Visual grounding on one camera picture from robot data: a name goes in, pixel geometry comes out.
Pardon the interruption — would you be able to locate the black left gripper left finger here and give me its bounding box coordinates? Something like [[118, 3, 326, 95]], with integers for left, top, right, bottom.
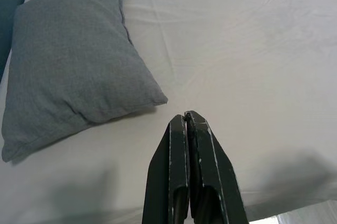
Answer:
[[142, 115, 190, 224]]

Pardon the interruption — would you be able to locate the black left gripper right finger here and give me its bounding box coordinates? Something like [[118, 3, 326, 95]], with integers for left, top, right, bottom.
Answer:
[[185, 110, 250, 224]]

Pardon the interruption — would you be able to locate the grey fabric pillow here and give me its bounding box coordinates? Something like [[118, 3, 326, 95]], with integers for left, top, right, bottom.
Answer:
[[1, 0, 169, 163]]

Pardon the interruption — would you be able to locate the beige sheeted mattress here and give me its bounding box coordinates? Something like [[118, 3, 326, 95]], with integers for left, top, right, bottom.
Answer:
[[0, 0, 337, 224]]

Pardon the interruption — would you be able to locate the blue fabric bed headboard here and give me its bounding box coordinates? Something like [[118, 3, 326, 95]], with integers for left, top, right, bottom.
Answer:
[[0, 0, 34, 83]]

